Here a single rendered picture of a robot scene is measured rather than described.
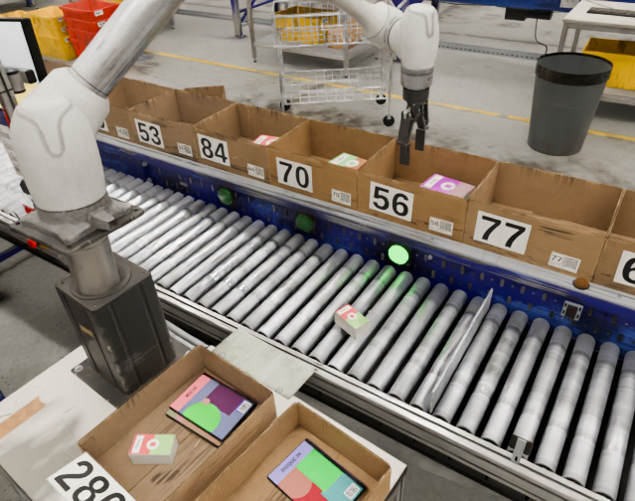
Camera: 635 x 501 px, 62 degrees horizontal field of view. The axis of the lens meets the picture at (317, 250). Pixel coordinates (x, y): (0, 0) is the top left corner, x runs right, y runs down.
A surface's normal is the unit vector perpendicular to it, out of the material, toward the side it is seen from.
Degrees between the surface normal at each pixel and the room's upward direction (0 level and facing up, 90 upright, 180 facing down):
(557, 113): 94
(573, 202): 89
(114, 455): 0
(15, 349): 0
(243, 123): 89
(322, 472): 0
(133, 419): 89
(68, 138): 74
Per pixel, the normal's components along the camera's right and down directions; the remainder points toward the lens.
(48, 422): -0.04, -0.80
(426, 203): -0.54, 0.54
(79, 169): 0.71, 0.36
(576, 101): -0.10, 0.66
